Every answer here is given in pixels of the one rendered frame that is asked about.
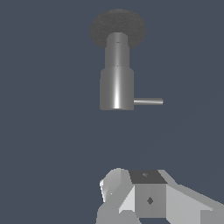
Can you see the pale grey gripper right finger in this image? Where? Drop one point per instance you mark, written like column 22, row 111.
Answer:
column 186, row 204

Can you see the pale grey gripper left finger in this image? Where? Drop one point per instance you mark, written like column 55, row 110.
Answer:
column 112, row 186

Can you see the dark round faucet base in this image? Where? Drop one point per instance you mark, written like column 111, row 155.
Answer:
column 99, row 29

